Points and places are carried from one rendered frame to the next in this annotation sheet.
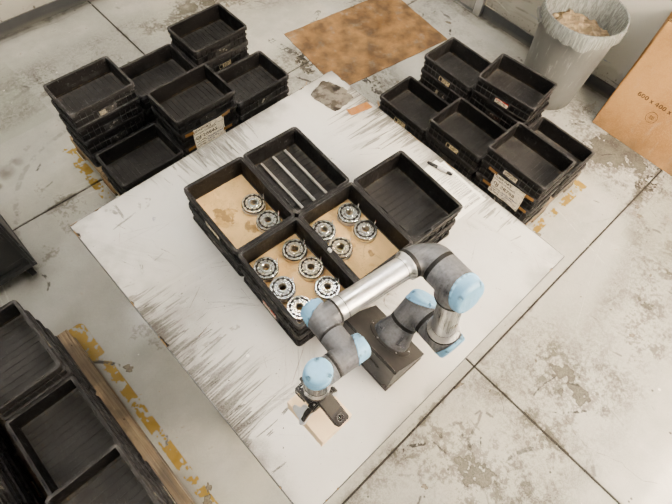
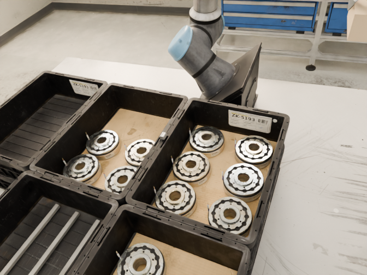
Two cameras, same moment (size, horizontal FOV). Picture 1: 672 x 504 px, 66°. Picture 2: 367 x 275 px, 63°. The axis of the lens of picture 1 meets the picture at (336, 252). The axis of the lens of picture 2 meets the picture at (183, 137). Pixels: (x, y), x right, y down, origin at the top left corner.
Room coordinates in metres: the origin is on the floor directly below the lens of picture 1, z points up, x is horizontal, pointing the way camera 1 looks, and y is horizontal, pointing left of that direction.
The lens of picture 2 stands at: (1.11, 0.61, 1.50)
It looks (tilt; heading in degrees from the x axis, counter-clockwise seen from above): 45 degrees down; 257
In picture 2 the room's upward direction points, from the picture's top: 9 degrees counter-clockwise
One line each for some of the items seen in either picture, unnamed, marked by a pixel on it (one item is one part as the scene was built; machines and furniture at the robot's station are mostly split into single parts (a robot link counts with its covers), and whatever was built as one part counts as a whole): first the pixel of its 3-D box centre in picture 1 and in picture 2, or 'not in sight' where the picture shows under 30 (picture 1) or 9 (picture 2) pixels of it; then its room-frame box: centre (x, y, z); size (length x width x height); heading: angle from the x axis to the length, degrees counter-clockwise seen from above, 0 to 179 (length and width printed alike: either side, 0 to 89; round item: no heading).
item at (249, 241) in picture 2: (297, 270); (214, 157); (0.93, 0.14, 0.92); 0.40 x 0.30 x 0.02; 46
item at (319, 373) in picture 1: (318, 376); not in sight; (0.38, 0.00, 1.40); 0.09 x 0.08 x 0.11; 133
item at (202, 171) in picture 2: (310, 267); (190, 165); (0.98, 0.09, 0.86); 0.10 x 0.10 x 0.01
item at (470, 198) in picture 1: (448, 188); not in sight; (1.60, -0.51, 0.70); 0.33 x 0.23 x 0.01; 50
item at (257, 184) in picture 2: (282, 287); (243, 179); (0.87, 0.19, 0.86); 0.10 x 0.10 x 0.01
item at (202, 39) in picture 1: (212, 56); not in sight; (2.69, 0.97, 0.37); 0.40 x 0.30 x 0.45; 140
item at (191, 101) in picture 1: (197, 120); not in sight; (2.13, 0.93, 0.37); 0.40 x 0.30 x 0.45; 140
